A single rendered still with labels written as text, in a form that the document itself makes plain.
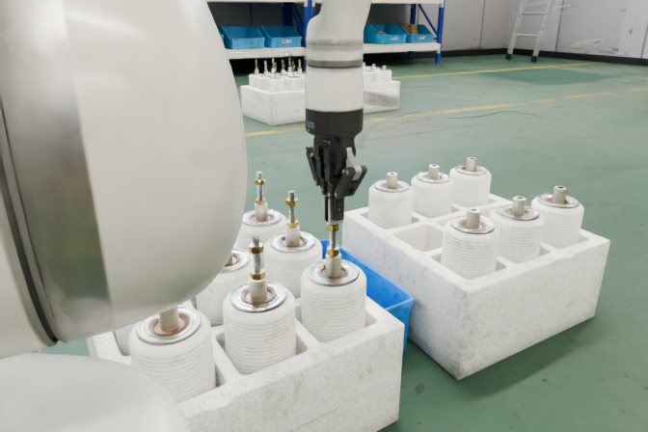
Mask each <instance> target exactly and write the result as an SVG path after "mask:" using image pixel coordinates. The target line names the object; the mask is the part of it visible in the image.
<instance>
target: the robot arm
mask: <svg viewBox="0 0 648 432"><path fill-rule="evenodd" d="M370 4H371V0H322V6H321V11H320V13H319V15H317V16H315V17H313V18H312V19H311V20H310V22H309V23H308V27H307V72H306V80H305V117H306V130H307V132H308V133H309V134H311V135H314V138H313V145H312V146H310V147H306V149H305V151H306V155H307V158H308V161H309V164H310V170H311V173H312V177H313V180H314V183H315V185H316V186H320V191H321V193H322V194H323V195H324V196H323V219H324V220H326V221H328V222H329V223H330V224H331V225H335V224H339V223H342V222H343V220H344V198H345V197H348V196H349V197H351V196H354V194H355V192H356V191H357V189H358V187H359V185H360V184H361V182H362V180H363V179H364V177H365V174H366V172H367V168H366V165H359V164H358V162H357V160H356V158H355V156H356V153H357V151H356V146H355V140H354V139H355V137H356V136H357V135H358V134H360V133H361V132H362V131H363V127H364V104H368V105H375V106H385V107H393V106H398V102H399V93H398V91H397V90H394V89H390V88H385V87H380V86H376V85H371V84H366V83H364V75H363V52H364V27H365V23H366V20H367V16H368V13H369V8H370ZM247 183H248V175H247V148H246V136H245V128H244V122H243V116H242V111H241V104H240V100H239V96H238V92H237V88H236V85H235V81H234V77H233V74H232V70H231V66H230V61H229V58H228V55H227V52H226V49H225V47H224V44H223V41H222V39H221V36H220V34H219V32H218V29H217V27H216V24H215V22H214V20H213V17H212V15H211V12H210V10H209V8H208V6H207V4H206V1H205V0H0V432H191V429H190V427H189V424H188V422H187V419H186V417H185V415H184V414H183V412H182V410H181V409H180V407H179V405H178V404H177V402H176V400H175V398H174V397H173V396H172V395H171V393H170V392H169V391H168V390H167V389H166V388H165V387H163V386H162V385H161V384H160V383H159V382H158V381H157V380H155V379H154V378H152V377H151V376H149V375H148V374H146V373H145V372H143V371H141V370H139V369H137V368H134V367H132V366H130V365H127V364H122V363H118V362H114V361H110V360H106V359H100V358H95V357H87V356H75V355H60V354H42V353H29V352H33V351H37V350H41V349H44V348H47V347H51V346H55V345H56V344H57V342H58V341H59V340H60V341H61V342H63V343H68V342H69V341H73V340H78V339H83V338H90V337H94V336H97V335H101V334H104V333H108V332H111V331H115V330H118V329H120V328H123V327H125V326H128V325H131V324H134V323H137V322H140V321H142V320H144V319H147V318H149V317H152V316H154V315H156V314H158V313H160V312H164V311H168V310H170V309H172V308H174V307H176V306H178V305H180V304H182V303H184V302H186V301H188V300H190V299H192V298H193V297H195V296H196V295H198V294H199V293H201V292H202V291H204V290H205V289H206V288H207V287H208V286H209V285H210V284H211V283H212V282H213V280H214V279H215V278H216V277H217V275H218V274H219V273H220V272H221V270H222V269H223V268H224V266H225V265H226V263H227V262H228V260H229V259H230V255H231V252H232V249H233V247H234V244H235V241H236V238H237V236H238V233H239V231H240V228H241V226H242V221H243V215H244V208H245V200H246V192H247Z"/></svg>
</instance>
